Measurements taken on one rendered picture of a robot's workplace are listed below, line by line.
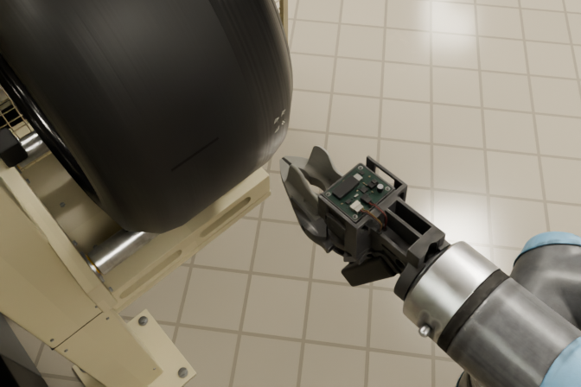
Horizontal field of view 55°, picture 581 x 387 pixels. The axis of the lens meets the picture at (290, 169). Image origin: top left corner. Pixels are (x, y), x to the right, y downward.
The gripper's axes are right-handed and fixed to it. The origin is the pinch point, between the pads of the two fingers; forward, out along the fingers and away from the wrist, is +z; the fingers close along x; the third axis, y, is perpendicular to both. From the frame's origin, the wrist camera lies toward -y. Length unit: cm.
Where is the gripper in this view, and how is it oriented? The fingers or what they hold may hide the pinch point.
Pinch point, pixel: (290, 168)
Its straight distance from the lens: 64.5
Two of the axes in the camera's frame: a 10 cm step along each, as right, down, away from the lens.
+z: -6.7, -5.6, 4.9
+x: -7.4, 5.7, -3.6
